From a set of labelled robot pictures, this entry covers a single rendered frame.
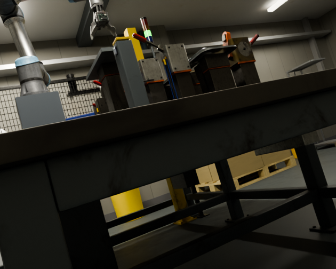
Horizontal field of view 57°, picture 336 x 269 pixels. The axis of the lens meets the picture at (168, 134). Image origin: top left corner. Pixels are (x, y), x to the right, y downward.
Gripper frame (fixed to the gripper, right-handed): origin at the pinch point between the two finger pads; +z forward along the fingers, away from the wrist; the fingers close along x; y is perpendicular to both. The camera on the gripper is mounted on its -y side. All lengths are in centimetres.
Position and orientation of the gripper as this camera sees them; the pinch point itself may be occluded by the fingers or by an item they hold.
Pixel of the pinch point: (104, 40)
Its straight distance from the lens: 194.4
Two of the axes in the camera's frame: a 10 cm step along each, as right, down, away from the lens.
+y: 3.8, -1.9, -9.1
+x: 8.9, -1.9, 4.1
